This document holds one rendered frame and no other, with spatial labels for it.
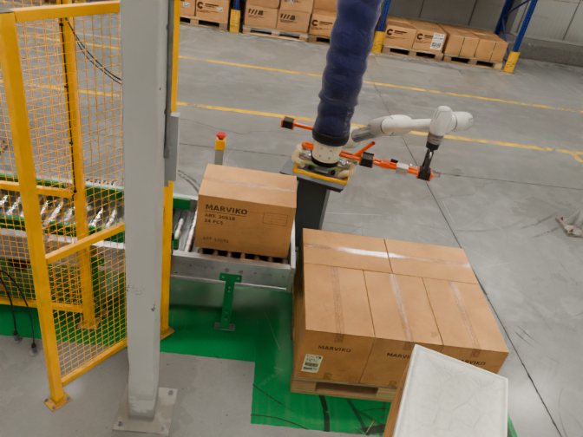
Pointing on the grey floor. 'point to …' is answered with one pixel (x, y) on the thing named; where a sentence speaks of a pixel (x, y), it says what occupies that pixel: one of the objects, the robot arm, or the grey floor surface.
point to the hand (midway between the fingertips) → (423, 172)
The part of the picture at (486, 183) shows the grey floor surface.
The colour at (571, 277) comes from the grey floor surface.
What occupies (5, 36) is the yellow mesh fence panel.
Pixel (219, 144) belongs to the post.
